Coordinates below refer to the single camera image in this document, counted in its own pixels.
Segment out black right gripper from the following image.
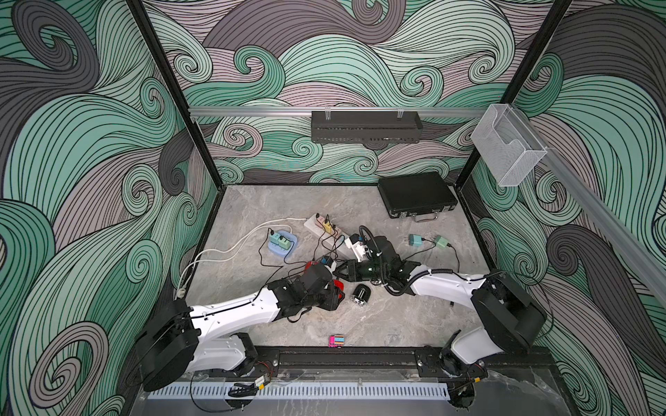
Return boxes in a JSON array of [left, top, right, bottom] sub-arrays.
[[335, 260, 389, 283]]

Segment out teal USB charger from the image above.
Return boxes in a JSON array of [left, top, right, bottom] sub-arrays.
[[408, 234, 423, 247]]

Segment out light green USB charger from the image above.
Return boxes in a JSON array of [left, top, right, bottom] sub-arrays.
[[434, 236, 451, 249]]

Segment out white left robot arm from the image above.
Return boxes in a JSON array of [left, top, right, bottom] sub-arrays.
[[135, 260, 344, 392]]

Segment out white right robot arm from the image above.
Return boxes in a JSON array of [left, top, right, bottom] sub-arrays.
[[335, 234, 546, 366]]

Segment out red shaver front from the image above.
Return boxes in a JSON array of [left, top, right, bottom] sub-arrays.
[[333, 280, 345, 303]]

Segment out black shaver right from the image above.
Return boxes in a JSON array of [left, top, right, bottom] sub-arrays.
[[352, 284, 371, 306]]

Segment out blue round power socket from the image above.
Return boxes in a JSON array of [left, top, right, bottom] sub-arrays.
[[268, 231, 298, 258]]

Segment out white long power strip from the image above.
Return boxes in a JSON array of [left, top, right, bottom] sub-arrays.
[[304, 213, 357, 261]]

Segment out pink striped small box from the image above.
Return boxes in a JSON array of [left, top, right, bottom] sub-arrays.
[[328, 335, 345, 348]]

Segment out green charger on blue socket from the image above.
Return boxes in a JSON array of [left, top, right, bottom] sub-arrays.
[[269, 232, 292, 251]]

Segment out black briefcase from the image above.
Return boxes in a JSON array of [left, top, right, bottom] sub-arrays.
[[377, 173, 458, 223]]

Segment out black front mounting rail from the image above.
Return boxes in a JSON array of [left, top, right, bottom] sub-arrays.
[[139, 345, 560, 380]]

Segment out white slotted cable duct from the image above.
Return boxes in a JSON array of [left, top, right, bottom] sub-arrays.
[[147, 381, 450, 401]]

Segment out white power cable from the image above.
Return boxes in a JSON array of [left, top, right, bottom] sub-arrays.
[[175, 216, 308, 297]]

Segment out black wall shelf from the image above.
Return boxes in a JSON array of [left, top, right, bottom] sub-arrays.
[[310, 112, 423, 147]]

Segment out clear acrylic wall holder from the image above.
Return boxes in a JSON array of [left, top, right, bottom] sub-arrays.
[[471, 104, 547, 187]]

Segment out aluminium wall rail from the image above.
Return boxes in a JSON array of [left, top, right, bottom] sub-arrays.
[[189, 106, 487, 118]]

